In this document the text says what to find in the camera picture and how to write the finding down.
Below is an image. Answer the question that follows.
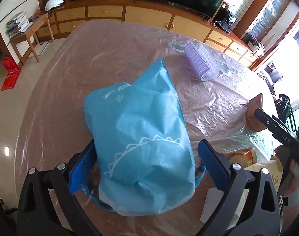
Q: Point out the red plastic basket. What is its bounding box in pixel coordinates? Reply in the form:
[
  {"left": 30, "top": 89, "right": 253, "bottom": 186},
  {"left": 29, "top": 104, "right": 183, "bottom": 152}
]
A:
[{"left": 1, "top": 56, "right": 21, "bottom": 91}]

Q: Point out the blue paper bag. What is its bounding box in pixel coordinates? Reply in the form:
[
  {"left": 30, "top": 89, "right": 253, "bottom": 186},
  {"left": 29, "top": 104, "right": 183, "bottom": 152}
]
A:
[{"left": 84, "top": 59, "right": 196, "bottom": 216}]

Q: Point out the yellow paper bag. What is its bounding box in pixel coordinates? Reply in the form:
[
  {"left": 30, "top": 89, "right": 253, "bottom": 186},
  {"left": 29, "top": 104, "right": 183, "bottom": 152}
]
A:
[{"left": 245, "top": 156, "right": 283, "bottom": 192}]

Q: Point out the gold cardboard box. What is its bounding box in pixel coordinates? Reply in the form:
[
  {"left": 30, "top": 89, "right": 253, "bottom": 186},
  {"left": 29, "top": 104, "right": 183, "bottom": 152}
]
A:
[{"left": 246, "top": 93, "right": 267, "bottom": 132}]

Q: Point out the long wooden cabinet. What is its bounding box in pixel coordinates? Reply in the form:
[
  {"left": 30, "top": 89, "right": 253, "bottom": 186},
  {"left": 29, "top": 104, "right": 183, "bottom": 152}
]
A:
[{"left": 36, "top": 0, "right": 259, "bottom": 67}]

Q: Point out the small wooden side table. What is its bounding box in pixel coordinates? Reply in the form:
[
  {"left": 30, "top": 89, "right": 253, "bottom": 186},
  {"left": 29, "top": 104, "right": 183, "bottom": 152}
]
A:
[{"left": 9, "top": 13, "right": 55, "bottom": 66}]

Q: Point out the white helmet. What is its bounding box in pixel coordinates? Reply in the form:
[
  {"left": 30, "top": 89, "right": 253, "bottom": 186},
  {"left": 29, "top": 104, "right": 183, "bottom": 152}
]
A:
[{"left": 45, "top": 0, "right": 64, "bottom": 11}]

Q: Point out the stack of books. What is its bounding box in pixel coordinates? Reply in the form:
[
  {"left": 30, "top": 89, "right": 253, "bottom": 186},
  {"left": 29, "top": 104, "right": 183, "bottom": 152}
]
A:
[{"left": 6, "top": 11, "right": 32, "bottom": 40}]

